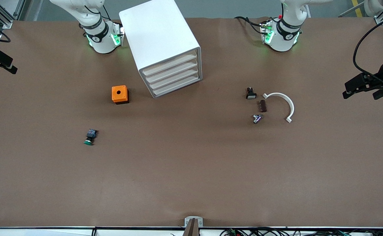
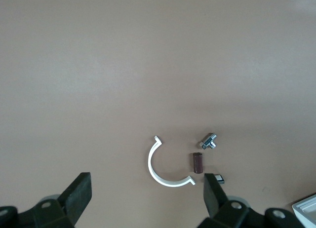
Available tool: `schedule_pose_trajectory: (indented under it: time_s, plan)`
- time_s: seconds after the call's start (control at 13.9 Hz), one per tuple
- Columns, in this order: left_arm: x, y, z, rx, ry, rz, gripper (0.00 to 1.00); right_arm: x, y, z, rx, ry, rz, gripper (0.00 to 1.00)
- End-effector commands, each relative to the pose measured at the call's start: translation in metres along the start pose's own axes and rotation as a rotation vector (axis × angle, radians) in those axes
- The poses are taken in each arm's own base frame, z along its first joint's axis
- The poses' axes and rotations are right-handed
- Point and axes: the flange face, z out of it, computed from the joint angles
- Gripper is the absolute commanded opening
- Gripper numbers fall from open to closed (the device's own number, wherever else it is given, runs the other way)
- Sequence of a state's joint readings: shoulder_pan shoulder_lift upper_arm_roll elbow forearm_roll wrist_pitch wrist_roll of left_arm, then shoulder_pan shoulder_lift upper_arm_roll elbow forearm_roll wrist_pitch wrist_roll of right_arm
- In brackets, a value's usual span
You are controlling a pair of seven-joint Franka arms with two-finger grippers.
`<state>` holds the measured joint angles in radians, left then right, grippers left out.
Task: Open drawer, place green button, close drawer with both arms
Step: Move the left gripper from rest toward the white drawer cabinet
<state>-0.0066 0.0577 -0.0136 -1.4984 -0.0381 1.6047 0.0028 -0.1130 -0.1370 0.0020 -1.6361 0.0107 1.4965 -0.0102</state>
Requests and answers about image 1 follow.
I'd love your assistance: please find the brown table cover sheet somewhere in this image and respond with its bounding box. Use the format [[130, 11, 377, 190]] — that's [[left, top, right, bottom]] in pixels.
[[0, 16, 383, 229]]

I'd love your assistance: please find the white drawer cabinet housing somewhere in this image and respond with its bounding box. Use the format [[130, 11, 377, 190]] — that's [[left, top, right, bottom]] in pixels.
[[119, 0, 202, 99]]

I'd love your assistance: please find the orange button box with hole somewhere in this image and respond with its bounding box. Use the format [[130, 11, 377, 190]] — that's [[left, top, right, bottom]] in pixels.
[[112, 85, 130, 105]]

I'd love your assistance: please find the green push button switch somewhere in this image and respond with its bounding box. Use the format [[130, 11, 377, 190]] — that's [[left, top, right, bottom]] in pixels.
[[83, 128, 98, 146]]

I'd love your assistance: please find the left arm base cable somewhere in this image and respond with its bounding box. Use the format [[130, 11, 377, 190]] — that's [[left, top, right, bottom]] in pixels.
[[234, 16, 268, 36]]

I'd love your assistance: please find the white curved plastic clamp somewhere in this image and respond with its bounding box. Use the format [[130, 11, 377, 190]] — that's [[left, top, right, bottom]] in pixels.
[[263, 92, 295, 123]]

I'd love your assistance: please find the white plastic drawer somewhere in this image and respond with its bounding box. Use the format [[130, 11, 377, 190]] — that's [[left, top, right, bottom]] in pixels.
[[144, 58, 200, 84], [147, 66, 200, 91], [150, 73, 201, 97], [141, 51, 199, 77]]

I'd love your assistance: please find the grey camera post bracket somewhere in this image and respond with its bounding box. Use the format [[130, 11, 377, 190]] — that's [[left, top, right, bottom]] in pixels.
[[184, 216, 204, 236]]

